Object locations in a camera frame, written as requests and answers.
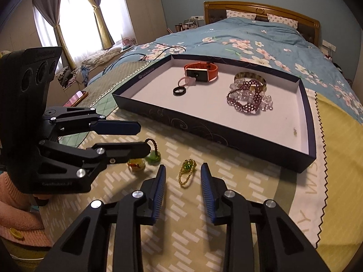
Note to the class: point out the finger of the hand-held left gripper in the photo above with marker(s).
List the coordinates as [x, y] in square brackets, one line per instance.
[119, 128]
[127, 149]

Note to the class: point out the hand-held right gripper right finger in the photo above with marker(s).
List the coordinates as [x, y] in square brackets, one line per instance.
[208, 194]

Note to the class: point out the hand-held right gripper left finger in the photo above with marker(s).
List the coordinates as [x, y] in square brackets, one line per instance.
[160, 194]

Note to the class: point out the yellow green charm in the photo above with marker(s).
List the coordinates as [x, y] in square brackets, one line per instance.
[136, 165]

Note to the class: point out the green charm with bead loop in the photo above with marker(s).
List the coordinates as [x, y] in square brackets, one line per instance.
[153, 155]

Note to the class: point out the dark blue shallow cardboard box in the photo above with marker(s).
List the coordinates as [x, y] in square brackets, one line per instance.
[215, 110]

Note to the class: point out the orange smart watch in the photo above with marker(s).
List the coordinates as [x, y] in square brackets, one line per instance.
[214, 71]

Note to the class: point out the gold bangle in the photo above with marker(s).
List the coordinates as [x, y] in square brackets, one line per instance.
[249, 75]

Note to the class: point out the patchwork patterned cloth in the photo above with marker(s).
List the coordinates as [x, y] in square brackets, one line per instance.
[255, 182]

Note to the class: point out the smartphone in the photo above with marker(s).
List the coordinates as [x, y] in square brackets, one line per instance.
[77, 97]

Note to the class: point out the blue hanging cloth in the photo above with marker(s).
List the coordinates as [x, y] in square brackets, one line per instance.
[85, 73]

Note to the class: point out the heap of light clothes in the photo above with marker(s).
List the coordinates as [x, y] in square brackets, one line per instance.
[100, 56]

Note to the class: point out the small pink fan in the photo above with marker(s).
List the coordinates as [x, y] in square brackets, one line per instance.
[128, 42]

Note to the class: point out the grey and yellow curtain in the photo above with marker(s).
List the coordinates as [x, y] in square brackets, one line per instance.
[46, 14]
[97, 2]

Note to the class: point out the beige wardrobe panel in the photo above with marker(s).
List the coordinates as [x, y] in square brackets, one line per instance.
[144, 5]

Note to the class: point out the blue floral duvet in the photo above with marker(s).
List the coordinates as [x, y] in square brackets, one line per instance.
[227, 34]

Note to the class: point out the white patterned pillow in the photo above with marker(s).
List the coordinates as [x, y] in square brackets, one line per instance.
[241, 14]
[282, 20]

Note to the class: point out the wooden headboard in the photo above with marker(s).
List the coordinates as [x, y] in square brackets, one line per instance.
[283, 9]

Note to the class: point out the white wall socket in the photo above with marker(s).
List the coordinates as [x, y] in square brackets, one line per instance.
[329, 46]
[197, 17]

